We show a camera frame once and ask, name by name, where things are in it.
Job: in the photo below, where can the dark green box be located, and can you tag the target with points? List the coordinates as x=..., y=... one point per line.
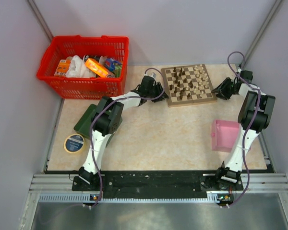
x=86, y=119

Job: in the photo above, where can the blue red package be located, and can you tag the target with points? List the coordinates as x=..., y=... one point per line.
x=112, y=64

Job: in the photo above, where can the yellow tape roll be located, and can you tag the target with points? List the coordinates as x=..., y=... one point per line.
x=74, y=143

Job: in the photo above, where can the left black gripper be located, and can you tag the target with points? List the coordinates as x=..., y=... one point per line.
x=164, y=96

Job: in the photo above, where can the white plastic bag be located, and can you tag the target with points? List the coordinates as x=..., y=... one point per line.
x=78, y=69

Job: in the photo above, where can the wooden chess board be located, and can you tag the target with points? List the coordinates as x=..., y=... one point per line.
x=188, y=85

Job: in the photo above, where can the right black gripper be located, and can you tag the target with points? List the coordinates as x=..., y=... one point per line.
x=221, y=89

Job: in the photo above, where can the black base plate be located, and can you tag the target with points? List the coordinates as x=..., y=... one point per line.
x=154, y=184

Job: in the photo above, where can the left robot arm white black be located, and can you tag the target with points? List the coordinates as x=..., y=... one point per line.
x=92, y=165

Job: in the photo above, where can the orange carton in basket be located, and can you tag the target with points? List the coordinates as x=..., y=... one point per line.
x=62, y=68

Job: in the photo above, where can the orange snack box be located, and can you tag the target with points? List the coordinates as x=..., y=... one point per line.
x=97, y=68

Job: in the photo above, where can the grey cable duct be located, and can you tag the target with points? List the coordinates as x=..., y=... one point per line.
x=89, y=198

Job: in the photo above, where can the red plastic basket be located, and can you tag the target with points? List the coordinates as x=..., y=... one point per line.
x=65, y=47

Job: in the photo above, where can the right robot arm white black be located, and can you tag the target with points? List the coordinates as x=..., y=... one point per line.
x=254, y=116

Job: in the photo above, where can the aluminium frame rail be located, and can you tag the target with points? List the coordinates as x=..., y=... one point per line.
x=259, y=182

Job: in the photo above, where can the pink plastic box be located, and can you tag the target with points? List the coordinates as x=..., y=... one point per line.
x=223, y=135

